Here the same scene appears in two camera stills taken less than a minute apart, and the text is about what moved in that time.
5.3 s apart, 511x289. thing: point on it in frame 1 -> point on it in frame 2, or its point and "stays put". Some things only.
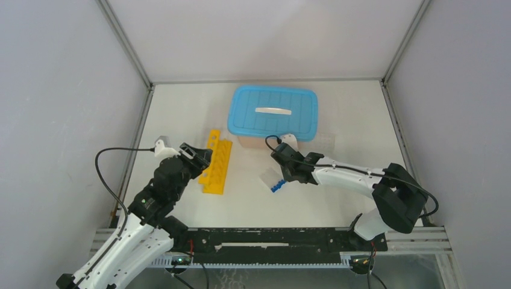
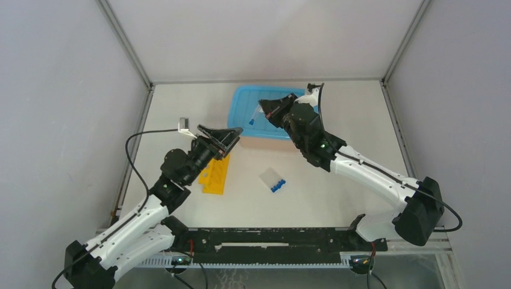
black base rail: x=276 y=245 stays put
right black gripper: x=287 y=177 -> x=274 y=109
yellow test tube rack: x=214 y=177 stays put
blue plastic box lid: x=261 y=111 stays put
